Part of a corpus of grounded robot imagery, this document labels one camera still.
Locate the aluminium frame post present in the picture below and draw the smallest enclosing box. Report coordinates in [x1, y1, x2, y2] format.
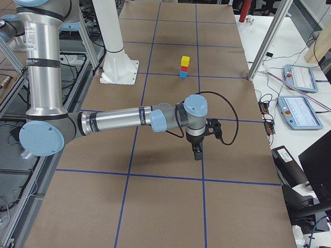
[247, 0, 293, 81]

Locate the red cylinder bottle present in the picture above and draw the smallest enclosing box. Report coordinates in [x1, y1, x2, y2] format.
[239, 0, 252, 23]

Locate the yellow cube block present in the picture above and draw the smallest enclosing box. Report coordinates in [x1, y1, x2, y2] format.
[180, 56, 190, 67]

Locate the red cube block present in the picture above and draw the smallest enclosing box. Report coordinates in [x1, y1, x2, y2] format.
[180, 66, 189, 73]

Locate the teach pendant tablet near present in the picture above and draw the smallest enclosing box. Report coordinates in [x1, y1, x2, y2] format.
[277, 96, 323, 130]

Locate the blue cube block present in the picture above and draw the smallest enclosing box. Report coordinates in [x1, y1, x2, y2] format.
[179, 71, 187, 78]

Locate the orange circuit board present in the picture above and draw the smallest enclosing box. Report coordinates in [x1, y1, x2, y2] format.
[259, 101, 275, 136]

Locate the teach pendant tablet far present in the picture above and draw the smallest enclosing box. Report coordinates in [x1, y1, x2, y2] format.
[283, 64, 318, 93]

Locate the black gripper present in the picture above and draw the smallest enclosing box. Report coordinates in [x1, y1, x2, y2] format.
[186, 133, 204, 160]

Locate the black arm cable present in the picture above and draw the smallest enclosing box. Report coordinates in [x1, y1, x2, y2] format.
[165, 91, 240, 146]

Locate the teach pendant tablet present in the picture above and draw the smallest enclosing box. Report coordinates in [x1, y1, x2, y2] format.
[277, 96, 323, 130]
[283, 64, 318, 93]

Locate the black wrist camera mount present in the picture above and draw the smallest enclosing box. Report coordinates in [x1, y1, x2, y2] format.
[204, 119, 223, 141]

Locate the black box with label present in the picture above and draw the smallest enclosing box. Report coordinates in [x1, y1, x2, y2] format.
[271, 146, 308, 188]

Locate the black monitor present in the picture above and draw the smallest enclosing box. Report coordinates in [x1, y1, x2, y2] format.
[298, 131, 330, 202]

